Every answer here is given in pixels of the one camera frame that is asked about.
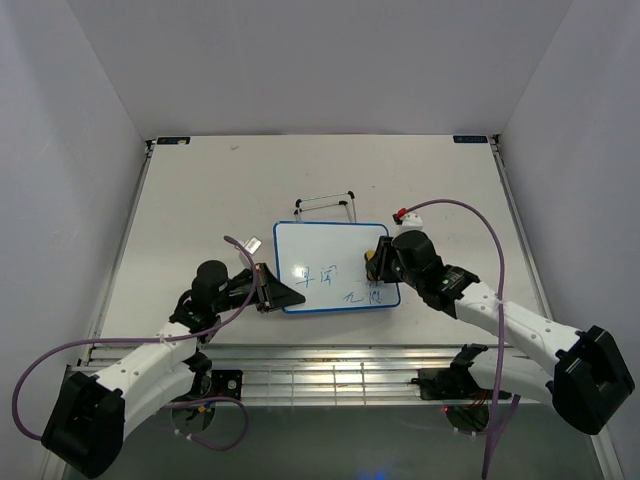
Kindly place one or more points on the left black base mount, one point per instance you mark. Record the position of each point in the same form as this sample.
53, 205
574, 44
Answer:
226, 383

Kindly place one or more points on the blue framed whiteboard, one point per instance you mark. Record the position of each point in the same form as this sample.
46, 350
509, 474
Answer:
324, 261

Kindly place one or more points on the left blue table label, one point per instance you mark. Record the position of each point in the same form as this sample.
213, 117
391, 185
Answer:
173, 141

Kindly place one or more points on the right blue table label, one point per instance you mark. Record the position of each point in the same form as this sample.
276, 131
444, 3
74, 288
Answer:
470, 139

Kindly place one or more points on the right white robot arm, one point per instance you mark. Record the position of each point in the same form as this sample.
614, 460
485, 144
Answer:
581, 374

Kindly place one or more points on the wire easel stand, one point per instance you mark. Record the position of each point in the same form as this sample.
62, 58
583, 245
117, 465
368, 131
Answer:
344, 200

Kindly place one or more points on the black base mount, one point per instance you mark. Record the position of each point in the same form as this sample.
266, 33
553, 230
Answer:
226, 383
435, 384

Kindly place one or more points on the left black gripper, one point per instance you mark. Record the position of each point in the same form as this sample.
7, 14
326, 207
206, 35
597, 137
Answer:
277, 294

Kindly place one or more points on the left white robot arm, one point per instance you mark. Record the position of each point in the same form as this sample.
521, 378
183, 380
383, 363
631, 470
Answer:
95, 413

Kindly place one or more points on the blue table label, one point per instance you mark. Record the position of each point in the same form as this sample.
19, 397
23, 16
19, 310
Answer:
173, 141
470, 139

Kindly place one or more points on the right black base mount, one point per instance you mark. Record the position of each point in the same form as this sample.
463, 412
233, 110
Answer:
435, 384

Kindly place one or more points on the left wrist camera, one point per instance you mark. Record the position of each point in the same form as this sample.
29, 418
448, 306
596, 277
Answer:
248, 250

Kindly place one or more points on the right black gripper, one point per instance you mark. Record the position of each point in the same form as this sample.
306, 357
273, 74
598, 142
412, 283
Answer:
385, 252

